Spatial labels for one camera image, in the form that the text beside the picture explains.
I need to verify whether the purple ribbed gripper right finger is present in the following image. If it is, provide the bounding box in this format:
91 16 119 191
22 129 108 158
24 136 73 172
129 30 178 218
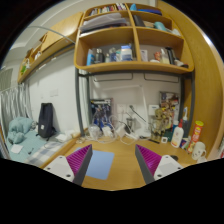
135 144 161 184

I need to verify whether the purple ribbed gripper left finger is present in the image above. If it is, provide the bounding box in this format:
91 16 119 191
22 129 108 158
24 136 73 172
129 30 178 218
66 145 93 186

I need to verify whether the blue mouse pad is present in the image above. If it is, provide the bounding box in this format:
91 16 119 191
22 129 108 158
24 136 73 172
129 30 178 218
86 150 114 180

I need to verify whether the brown figurine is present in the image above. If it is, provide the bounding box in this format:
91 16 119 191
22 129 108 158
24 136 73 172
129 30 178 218
151 108 169 142

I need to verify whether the white lotion bottle red cap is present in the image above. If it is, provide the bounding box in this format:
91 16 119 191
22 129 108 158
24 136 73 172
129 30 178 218
171 120 184 148

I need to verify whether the dark backpack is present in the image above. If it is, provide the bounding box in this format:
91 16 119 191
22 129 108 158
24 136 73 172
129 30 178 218
38 103 55 138

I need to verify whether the white face mug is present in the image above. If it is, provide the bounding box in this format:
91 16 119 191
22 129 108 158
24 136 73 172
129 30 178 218
192 142 206 160

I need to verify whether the blue robot figure box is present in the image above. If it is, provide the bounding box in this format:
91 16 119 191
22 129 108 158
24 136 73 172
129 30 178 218
90 98 112 129

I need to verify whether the red yellow chips can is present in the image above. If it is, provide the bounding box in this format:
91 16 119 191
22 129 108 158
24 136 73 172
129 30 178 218
187 121 204 153

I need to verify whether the teal blanket on bed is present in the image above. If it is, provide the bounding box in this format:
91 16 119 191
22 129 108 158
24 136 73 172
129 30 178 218
8 117 36 144

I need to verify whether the white blue supplement jar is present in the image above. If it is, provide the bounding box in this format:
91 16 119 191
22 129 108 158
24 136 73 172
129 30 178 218
120 45 132 61

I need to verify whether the stack of papers on shelf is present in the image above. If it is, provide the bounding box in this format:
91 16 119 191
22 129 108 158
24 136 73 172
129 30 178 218
79 13 130 33

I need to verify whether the white power adapter with cables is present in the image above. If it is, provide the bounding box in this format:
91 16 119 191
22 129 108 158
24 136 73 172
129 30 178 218
102 126 113 137

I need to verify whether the wooden wall shelf unit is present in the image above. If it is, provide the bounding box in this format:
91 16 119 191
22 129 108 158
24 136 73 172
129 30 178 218
74 3 194 74

